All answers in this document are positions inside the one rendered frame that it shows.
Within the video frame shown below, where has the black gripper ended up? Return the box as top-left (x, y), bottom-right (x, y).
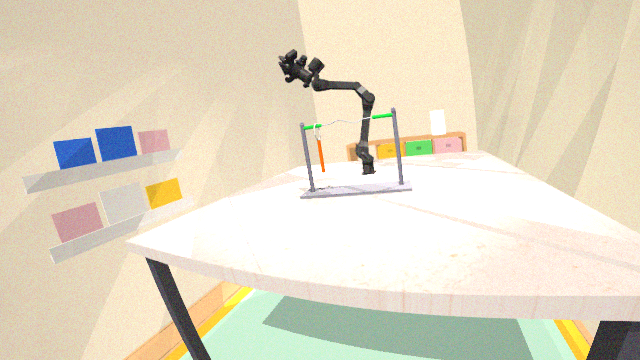
top-left (278, 49), bottom-right (304, 83)

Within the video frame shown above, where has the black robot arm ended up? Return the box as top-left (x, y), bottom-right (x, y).
top-left (295, 54), bottom-right (376, 175)

